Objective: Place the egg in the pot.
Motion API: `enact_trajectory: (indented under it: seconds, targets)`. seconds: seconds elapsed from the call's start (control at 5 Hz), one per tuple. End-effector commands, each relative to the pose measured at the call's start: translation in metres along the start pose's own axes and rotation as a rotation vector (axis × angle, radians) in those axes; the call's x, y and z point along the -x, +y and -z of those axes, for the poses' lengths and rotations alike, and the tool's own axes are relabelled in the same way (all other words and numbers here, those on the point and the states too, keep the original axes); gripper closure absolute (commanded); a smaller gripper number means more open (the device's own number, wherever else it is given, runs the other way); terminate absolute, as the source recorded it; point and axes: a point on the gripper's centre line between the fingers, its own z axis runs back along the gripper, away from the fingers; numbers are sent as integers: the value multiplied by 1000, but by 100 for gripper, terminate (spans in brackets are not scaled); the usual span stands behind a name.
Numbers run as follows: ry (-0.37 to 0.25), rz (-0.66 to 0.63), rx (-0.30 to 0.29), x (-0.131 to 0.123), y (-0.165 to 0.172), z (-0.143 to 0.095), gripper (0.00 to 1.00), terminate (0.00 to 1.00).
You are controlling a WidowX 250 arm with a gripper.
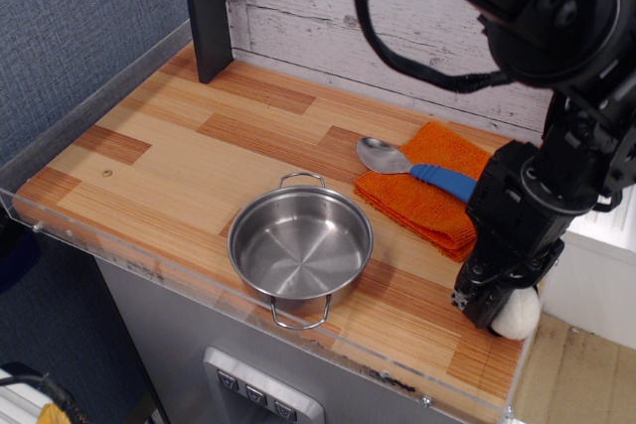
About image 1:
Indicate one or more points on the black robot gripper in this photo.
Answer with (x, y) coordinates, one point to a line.
(524, 200)

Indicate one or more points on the clear acrylic guard rail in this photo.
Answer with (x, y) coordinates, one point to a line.
(186, 157)

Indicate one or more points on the white plush egg black band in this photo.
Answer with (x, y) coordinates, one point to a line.
(519, 316)

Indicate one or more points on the silver cabinet button panel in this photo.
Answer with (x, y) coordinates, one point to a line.
(260, 389)

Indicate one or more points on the white aluminium block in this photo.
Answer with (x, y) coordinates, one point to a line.
(592, 287)

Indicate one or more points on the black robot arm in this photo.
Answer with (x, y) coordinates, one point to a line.
(584, 52)

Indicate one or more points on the stainless steel pot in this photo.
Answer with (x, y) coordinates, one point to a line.
(301, 249)

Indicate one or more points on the blue handled metal spoon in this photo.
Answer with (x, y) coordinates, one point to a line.
(383, 158)

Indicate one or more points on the orange folded cloth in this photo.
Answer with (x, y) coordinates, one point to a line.
(424, 209)

